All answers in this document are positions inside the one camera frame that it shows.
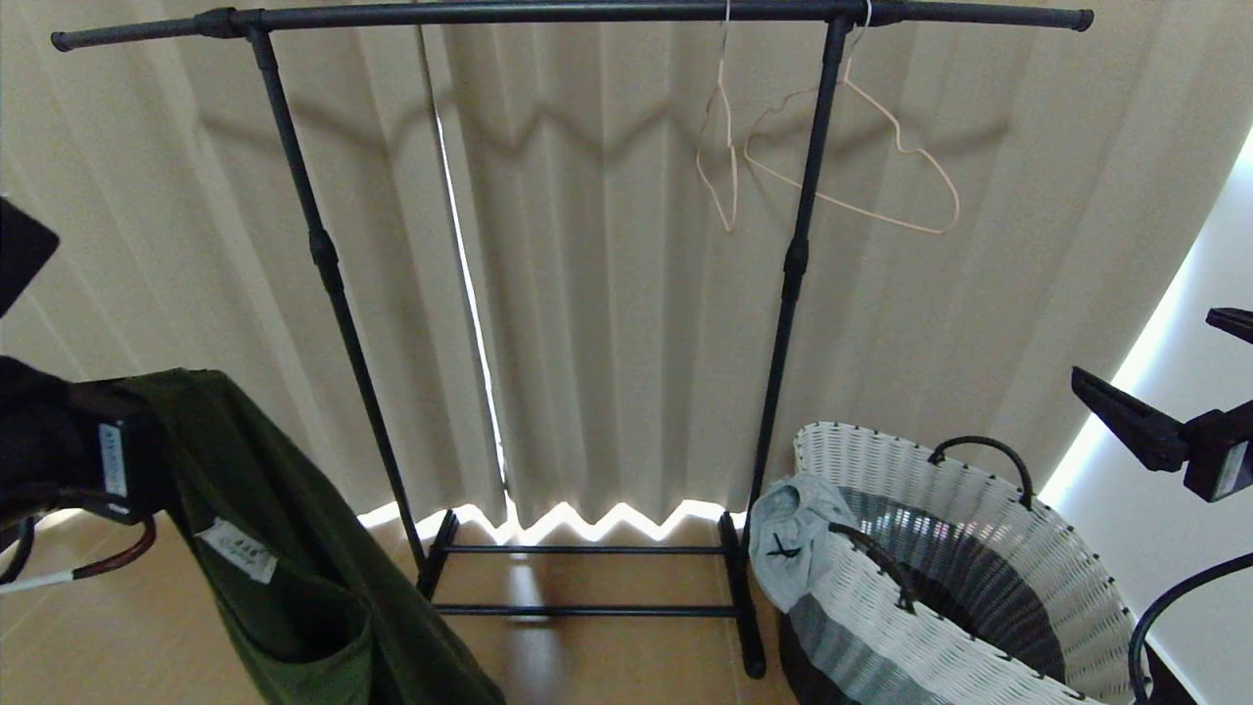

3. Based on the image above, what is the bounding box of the pink clothes hanger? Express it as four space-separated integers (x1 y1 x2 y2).
744 0 962 236
696 0 739 234

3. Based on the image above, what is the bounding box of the pale grey printed garment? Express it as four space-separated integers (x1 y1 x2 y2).
749 473 862 616

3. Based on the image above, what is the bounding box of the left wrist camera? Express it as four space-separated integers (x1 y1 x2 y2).
0 196 62 320

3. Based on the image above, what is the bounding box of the white laundry basket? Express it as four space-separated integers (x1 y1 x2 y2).
778 421 1146 705

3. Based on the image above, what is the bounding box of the black clothes rack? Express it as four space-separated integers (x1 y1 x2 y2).
51 0 1095 680

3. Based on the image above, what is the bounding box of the black cable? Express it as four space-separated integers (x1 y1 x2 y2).
1128 551 1253 705

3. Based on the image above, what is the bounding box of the beige curtain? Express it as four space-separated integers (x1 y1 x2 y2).
0 0 1253 544

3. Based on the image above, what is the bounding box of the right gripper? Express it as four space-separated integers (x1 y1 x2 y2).
1070 307 1253 503

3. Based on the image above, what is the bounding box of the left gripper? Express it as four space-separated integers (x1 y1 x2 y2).
0 357 177 530

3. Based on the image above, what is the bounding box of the green long-sleeved shirt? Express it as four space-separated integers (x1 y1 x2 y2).
117 367 505 705

